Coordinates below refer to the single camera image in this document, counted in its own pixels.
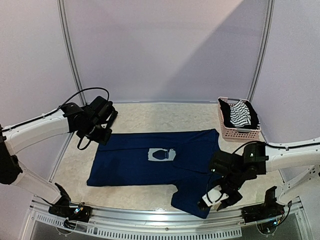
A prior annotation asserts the black white striped garment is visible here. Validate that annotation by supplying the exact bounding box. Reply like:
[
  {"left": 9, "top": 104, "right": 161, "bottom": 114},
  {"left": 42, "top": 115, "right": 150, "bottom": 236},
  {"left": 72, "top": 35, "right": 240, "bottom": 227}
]
[{"left": 230, "top": 100, "right": 251, "bottom": 128}]

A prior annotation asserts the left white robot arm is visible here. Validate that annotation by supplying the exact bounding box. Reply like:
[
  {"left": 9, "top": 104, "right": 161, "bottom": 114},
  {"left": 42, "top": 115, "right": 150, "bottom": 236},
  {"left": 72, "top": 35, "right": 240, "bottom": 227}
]
[{"left": 0, "top": 96, "right": 118, "bottom": 217}]

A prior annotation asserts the right aluminium frame post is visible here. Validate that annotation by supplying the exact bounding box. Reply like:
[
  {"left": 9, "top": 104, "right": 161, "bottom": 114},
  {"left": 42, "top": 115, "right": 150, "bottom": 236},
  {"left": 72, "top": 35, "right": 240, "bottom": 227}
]
[{"left": 247, "top": 0, "right": 275, "bottom": 102}]

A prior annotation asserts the pink plastic laundry basket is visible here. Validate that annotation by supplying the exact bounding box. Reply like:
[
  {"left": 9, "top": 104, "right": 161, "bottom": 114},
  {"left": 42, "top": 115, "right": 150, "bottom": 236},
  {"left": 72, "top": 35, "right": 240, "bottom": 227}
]
[{"left": 217, "top": 97, "right": 261, "bottom": 141}]

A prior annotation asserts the aluminium frame post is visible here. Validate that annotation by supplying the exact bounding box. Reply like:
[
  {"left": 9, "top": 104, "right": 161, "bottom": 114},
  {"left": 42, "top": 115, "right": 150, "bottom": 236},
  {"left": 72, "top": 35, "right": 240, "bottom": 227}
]
[
  {"left": 56, "top": 0, "right": 84, "bottom": 91},
  {"left": 247, "top": 0, "right": 275, "bottom": 102}
]

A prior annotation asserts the blue garment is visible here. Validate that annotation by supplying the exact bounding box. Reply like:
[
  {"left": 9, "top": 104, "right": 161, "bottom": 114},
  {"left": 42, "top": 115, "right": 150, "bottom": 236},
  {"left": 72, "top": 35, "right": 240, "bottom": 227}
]
[{"left": 86, "top": 129, "right": 220, "bottom": 219}]

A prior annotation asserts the black garment in basket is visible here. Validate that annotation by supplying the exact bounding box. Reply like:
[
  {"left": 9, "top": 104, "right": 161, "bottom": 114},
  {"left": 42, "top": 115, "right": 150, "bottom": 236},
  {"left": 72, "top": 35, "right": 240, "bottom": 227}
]
[{"left": 218, "top": 98, "right": 260, "bottom": 130}]

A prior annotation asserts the aluminium front rail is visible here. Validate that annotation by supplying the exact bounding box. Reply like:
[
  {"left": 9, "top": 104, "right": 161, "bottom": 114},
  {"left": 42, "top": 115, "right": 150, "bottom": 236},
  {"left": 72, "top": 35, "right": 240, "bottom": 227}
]
[{"left": 20, "top": 197, "right": 313, "bottom": 240}]

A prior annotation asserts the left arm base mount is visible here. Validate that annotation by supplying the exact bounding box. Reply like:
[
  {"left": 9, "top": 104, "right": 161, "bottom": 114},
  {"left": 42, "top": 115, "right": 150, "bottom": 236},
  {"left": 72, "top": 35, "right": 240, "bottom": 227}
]
[{"left": 48, "top": 183, "right": 93, "bottom": 223}]

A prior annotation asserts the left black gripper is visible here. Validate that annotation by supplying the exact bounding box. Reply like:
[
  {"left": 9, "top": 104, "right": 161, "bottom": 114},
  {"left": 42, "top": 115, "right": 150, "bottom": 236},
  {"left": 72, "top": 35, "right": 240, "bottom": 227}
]
[{"left": 81, "top": 120, "right": 113, "bottom": 145}]

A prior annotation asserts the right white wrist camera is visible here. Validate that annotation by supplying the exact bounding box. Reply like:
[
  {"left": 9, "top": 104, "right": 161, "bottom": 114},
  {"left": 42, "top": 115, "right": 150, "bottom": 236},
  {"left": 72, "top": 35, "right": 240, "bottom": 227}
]
[{"left": 197, "top": 185, "right": 229, "bottom": 210}]

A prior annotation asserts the left aluminium frame post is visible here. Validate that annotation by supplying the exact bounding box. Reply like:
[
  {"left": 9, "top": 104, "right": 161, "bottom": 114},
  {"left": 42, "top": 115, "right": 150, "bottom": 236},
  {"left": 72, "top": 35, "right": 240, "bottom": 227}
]
[{"left": 56, "top": 0, "right": 84, "bottom": 91}]

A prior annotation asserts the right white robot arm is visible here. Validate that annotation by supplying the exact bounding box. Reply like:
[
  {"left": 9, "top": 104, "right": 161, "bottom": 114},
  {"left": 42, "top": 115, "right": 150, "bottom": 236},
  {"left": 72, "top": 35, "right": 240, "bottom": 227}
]
[{"left": 199, "top": 138, "right": 320, "bottom": 218}]

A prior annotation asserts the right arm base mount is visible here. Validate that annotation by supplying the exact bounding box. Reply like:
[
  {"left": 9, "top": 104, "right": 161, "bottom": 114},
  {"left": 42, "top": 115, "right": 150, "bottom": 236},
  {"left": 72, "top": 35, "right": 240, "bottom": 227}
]
[{"left": 241, "top": 186, "right": 293, "bottom": 236}]

